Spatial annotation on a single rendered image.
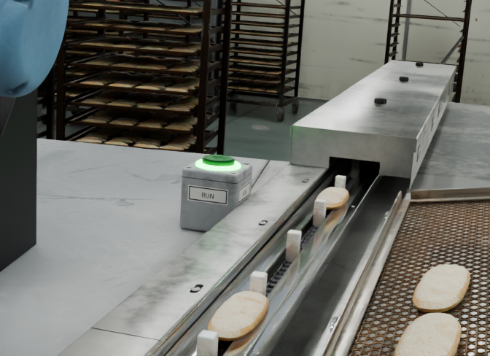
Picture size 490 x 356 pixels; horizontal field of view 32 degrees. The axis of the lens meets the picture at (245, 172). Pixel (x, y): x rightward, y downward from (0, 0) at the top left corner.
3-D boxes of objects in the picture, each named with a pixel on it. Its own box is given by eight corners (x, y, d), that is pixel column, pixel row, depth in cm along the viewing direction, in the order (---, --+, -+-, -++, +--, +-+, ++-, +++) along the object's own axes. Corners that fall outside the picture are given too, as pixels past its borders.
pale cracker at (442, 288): (429, 270, 70) (428, 257, 70) (476, 270, 69) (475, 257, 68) (404, 312, 61) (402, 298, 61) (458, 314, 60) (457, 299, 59)
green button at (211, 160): (207, 165, 106) (208, 152, 106) (238, 168, 105) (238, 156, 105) (197, 171, 103) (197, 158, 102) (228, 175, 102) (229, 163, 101)
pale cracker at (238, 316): (235, 293, 75) (235, 282, 75) (276, 300, 74) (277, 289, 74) (197, 337, 66) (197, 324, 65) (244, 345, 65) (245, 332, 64)
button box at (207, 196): (196, 238, 111) (200, 155, 109) (254, 246, 109) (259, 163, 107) (173, 257, 103) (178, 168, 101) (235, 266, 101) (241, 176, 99)
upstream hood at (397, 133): (389, 85, 241) (391, 55, 239) (453, 92, 237) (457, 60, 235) (286, 174, 124) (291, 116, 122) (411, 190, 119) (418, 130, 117)
